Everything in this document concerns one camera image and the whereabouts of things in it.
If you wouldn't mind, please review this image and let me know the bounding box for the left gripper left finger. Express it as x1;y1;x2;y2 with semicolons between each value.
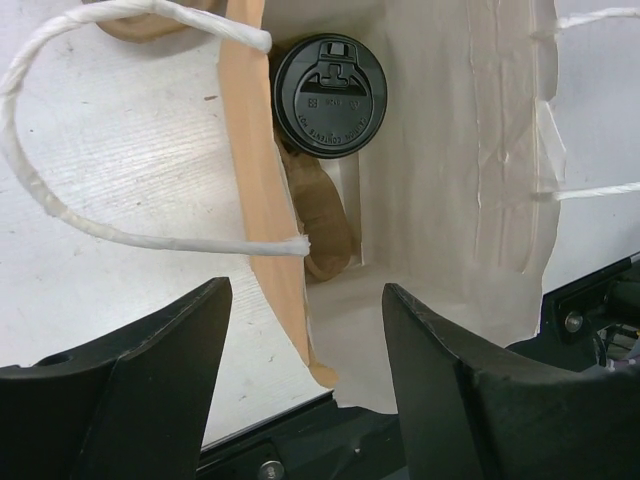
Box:
1;278;233;479

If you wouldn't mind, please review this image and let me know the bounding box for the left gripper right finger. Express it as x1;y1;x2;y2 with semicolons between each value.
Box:
382;284;639;479

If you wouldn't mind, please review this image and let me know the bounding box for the brown paper bag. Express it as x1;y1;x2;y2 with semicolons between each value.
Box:
0;0;640;416

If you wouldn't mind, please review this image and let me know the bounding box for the brown pulp cup carrier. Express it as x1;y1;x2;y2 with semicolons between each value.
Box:
276;141;355;282

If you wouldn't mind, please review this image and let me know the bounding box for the black plastic cup lid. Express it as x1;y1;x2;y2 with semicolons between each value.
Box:
269;33;388;159

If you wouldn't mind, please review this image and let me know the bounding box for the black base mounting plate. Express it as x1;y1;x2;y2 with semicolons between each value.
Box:
196;257;639;479

